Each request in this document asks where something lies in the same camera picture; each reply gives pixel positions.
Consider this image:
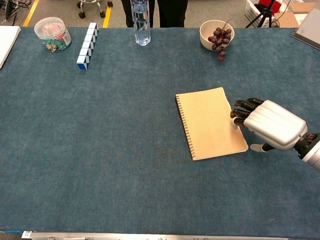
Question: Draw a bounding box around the beige bowl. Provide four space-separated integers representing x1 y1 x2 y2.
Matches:
199 19 235 52

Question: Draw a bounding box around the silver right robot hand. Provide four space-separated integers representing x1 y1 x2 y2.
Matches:
229 97 309 153

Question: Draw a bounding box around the person in black trousers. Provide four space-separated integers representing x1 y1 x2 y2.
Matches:
120 0 189 28

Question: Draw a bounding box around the white plastic basket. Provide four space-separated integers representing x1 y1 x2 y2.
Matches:
244 0 283 28

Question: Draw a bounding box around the aluminium rail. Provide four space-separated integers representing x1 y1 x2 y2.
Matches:
21 231 320 240

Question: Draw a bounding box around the purple grape bunch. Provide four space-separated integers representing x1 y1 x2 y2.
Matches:
207 19 233 62

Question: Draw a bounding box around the blue white snake puzzle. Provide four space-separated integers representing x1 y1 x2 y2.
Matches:
76 22 100 71

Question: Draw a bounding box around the clear water bottle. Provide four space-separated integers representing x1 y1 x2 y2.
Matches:
130 0 152 46

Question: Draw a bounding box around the black tripod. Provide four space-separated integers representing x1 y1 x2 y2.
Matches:
245 0 280 29

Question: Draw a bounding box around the white paper stack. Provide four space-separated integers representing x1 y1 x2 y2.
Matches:
0 25 22 70

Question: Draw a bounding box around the kraft spiral notebook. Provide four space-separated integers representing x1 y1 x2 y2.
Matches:
175 86 249 161

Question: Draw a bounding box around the rolling stool base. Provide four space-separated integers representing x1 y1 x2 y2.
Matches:
76 0 114 19

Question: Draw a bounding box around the brown cardboard box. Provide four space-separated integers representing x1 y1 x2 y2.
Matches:
274 2 317 28

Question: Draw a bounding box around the blue felt table mat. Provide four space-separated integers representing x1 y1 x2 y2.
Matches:
0 26 320 233

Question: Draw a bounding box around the clear plastic candy jar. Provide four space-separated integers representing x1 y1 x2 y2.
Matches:
33 16 73 53

